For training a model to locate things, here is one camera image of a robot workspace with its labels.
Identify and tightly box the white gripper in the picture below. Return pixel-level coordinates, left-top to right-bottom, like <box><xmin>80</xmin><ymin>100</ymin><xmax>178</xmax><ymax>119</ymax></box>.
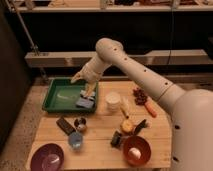
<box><xmin>70</xmin><ymin>65</ymin><xmax>100</xmax><ymax>97</ymax></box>

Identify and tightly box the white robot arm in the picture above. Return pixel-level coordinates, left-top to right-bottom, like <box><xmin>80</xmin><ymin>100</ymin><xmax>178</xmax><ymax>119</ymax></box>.
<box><xmin>71</xmin><ymin>38</ymin><xmax>213</xmax><ymax>171</ymax></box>

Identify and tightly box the grey crumpled cloth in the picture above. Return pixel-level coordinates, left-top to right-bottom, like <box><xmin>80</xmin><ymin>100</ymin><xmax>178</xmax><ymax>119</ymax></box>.
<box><xmin>80</xmin><ymin>90</ymin><xmax>96</xmax><ymax>98</ymax></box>

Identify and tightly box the green plastic tray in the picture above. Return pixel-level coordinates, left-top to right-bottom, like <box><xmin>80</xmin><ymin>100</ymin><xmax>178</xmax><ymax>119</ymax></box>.
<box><xmin>42</xmin><ymin>78</ymin><xmax>98</xmax><ymax>113</ymax></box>

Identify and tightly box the white plastic cup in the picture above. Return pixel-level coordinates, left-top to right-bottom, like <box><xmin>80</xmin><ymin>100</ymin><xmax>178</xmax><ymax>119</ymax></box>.
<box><xmin>105</xmin><ymin>92</ymin><xmax>121</xmax><ymax>111</ymax></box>

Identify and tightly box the small metal cup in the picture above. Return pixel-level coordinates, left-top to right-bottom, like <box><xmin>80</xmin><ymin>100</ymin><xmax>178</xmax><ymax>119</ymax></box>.
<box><xmin>74</xmin><ymin>118</ymin><xmax>87</xmax><ymax>132</ymax></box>

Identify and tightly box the dark brown rectangular bar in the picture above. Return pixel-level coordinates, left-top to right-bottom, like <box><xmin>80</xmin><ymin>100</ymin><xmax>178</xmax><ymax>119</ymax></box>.
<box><xmin>56</xmin><ymin>117</ymin><xmax>75</xmax><ymax>135</ymax></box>

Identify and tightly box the wooden shelf rack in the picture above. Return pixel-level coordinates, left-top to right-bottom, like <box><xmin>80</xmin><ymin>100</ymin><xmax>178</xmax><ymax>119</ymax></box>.
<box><xmin>4</xmin><ymin>0</ymin><xmax>213</xmax><ymax>84</ymax></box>

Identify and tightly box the bunch of dark grapes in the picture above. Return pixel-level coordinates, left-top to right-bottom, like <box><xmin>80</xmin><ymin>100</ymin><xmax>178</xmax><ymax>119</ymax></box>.
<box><xmin>133</xmin><ymin>88</ymin><xmax>148</xmax><ymax>105</ymax></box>

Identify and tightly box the blue glass cup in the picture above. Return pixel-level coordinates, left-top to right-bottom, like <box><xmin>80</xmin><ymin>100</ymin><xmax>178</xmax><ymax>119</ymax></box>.
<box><xmin>68</xmin><ymin>132</ymin><xmax>83</xmax><ymax>150</ymax></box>

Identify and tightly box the yellow round fruit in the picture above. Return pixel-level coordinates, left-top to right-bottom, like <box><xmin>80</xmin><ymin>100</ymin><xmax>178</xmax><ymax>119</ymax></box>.
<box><xmin>121</xmin><ymin>119</ymin><xmax>134</xmax><ymax>134</ymax></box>

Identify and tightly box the dark small block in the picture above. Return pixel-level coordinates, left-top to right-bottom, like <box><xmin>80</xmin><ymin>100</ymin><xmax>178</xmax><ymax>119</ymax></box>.
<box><xmin>110</xmin><ymin>131</ymin><xmax>122</xmax><ymax>147</ymax></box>

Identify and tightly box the orange carrot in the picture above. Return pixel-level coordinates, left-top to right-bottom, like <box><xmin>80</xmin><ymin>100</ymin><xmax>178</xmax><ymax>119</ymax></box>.
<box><xmin>145</xmin><ymin>102</ymin><xmax>157</xmax><ymax>118</ymax></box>

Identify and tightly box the dark eggplant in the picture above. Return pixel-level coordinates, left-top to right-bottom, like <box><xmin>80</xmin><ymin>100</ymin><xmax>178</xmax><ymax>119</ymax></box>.
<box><xmin>134</xmin><ymin>119</ymin><xmax>147</xmax><ymax>135</ymax></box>

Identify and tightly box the orange bowl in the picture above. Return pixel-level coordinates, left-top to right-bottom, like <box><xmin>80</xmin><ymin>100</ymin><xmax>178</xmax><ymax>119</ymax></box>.
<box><xmin>123</xmin><ymin>136</ymin><xmax>151</xmax><ymax>166</ymax></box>

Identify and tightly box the purple bowl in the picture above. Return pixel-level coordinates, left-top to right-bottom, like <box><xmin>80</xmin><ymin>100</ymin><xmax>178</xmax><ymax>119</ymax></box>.
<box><xmin>30</xmin><ymin>143</ymin><xmax>64</xmax><ymax>171</ymax></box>

